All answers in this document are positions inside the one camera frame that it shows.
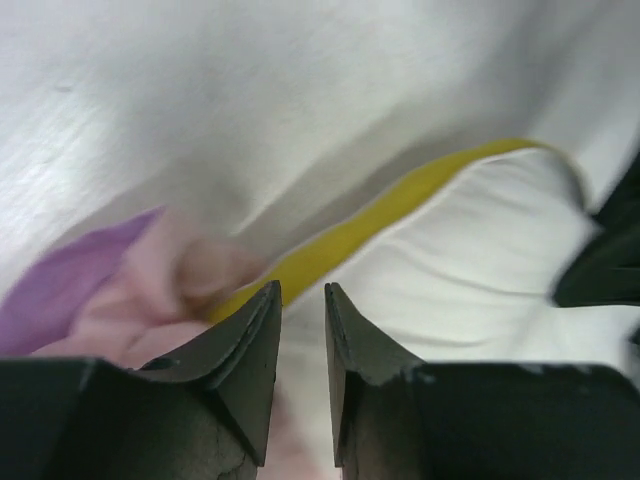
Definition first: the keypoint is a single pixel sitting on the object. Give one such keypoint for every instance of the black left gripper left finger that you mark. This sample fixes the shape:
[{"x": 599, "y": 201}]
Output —
[{"x": 201, "y": 411}]

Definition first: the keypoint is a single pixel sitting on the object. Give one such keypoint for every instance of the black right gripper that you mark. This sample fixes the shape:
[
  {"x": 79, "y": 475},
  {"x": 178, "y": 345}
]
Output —
[{"x": 606, "y": 272}]

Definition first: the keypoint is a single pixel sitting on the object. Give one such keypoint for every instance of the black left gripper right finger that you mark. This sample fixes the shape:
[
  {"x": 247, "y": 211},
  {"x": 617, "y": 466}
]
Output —
[{"x": 395, "y": 416}]

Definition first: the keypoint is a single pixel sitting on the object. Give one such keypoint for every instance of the pink pillowcase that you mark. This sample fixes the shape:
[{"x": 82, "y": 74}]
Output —
[{"x": 132, "y": 292}]

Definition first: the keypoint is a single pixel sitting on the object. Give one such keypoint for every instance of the white pillow yellow trim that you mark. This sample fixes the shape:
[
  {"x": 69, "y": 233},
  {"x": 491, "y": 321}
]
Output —
[{"x": 457, "y": 261}]

